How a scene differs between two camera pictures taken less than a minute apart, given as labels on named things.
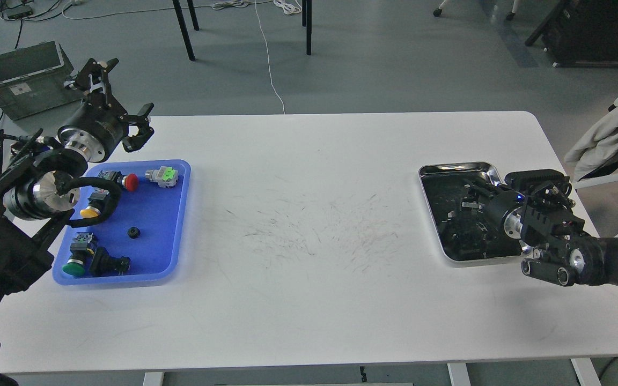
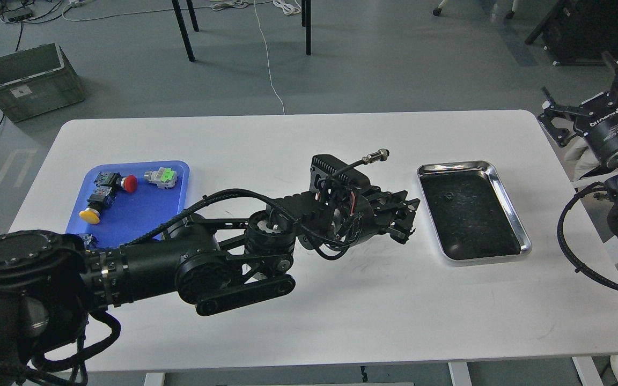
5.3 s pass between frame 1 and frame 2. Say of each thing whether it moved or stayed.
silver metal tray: stayed
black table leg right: stayed
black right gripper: moved
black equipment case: stayed
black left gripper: moved
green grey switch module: stayed
